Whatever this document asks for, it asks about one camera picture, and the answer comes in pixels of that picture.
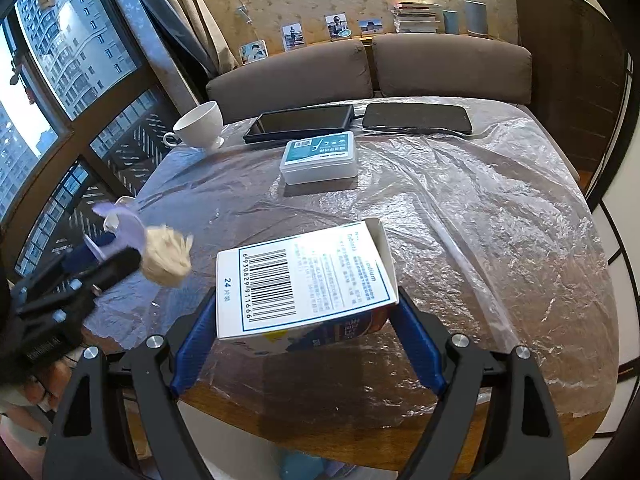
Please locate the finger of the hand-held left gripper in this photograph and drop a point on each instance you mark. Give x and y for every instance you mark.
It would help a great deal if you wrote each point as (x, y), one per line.
(82, 258)
(112, 266)

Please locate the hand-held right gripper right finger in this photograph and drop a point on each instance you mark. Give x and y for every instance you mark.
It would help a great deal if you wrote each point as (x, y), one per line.
(420, 345)

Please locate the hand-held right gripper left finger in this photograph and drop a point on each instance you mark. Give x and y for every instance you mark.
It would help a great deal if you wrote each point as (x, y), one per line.
(192, 345)

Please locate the purple wrapper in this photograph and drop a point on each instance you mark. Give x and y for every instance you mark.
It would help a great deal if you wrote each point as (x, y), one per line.
(127, 230)

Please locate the beige tissue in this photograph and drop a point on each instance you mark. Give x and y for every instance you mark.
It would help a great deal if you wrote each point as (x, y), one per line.
(167, 255)

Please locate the white medicine box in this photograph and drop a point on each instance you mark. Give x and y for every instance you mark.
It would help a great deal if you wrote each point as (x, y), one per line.
(300, 285)

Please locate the white plastic bin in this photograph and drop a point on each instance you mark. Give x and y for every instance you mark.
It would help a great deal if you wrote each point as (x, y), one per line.
(240, 465)

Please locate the person's left hand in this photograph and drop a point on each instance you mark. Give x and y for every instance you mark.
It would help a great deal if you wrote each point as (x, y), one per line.
(42, 387)

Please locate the clear plastic table cover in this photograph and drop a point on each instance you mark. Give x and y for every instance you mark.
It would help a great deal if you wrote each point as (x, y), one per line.
(475, 210)

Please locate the blue crumpled wrapper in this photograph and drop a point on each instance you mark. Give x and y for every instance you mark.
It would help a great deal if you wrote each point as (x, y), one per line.
(300, 466)

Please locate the white ceramic cup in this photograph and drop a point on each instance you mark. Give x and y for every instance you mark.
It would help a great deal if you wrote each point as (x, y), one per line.
(200, 122)

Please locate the white plastic box teal label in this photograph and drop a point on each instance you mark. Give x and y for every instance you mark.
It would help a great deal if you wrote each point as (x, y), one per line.
(320, 160)

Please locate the blue patterned curtain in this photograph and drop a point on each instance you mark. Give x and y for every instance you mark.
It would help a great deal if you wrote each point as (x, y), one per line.
(145, 45)

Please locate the black phone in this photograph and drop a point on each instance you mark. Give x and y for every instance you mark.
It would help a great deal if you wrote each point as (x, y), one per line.
(417, 117)

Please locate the black tablet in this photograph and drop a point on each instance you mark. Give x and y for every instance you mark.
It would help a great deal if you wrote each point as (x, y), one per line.
(305, 121)

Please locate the small standing photo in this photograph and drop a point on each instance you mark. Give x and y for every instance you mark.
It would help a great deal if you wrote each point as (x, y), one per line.
(292, 36)
(254, 52)
(371, 26)
(339, 26)

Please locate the brown sofa cushion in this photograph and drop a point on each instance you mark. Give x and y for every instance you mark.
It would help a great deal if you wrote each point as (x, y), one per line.
(290, 70)
(450, 67)

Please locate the beige curtain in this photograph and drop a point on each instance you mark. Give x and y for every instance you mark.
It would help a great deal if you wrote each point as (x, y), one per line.
(200, 5)

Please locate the dark wooden cabinet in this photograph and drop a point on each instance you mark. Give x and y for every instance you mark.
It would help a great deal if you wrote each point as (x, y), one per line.
(565, 60)

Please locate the small grey cylinder speaker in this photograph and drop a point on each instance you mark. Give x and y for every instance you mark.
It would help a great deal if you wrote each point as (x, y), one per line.
(451, 22)

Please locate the stack of books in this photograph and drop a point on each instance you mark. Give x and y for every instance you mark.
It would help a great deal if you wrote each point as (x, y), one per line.
(417, 17)

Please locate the tall grey cylinder speaker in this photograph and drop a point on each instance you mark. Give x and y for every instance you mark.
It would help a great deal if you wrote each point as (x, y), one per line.
(475, 17)

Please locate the wooden window frame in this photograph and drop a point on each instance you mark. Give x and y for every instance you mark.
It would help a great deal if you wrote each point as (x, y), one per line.
(82, 132)

